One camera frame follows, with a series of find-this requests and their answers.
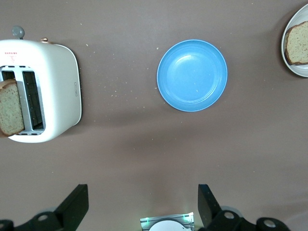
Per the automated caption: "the beige round plate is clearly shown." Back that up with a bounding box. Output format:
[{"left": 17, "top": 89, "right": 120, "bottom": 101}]
[{"left": 281, "top": 3, "right": 308, "bottom": 78}]

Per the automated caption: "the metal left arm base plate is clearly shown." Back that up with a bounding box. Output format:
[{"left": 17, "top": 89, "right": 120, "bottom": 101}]
[{"left": 140, "top": 212, "right": 194, "bottom": 231}]

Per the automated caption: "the brown bread slice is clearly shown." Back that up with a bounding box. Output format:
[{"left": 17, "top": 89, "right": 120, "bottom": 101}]
[
  {"left": 284, "top": 21, "right": 308, "bottom": 66},
  {"left": 0, "top": 78, "right": 26, "bottom": 138}
]

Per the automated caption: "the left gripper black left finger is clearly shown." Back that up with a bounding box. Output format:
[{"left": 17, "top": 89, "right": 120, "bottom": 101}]
[{"left": 14, "top": 184, "right": 89, "bottom": 231}]

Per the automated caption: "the white two-slot toaster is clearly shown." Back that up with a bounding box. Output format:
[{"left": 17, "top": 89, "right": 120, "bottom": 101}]
[{"left": 0, "top": 26, "right": 82, "bottom": 144}]

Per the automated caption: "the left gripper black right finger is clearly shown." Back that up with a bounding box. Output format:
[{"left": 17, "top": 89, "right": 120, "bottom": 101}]
[{"left": 194, "top": 184, "right": 293, "bottom": 231}]

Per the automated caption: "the blue round plate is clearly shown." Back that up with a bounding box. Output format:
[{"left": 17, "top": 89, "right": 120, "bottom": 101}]
[{"left": 156, "top": 39, "right": 228, "bottom": 113}]

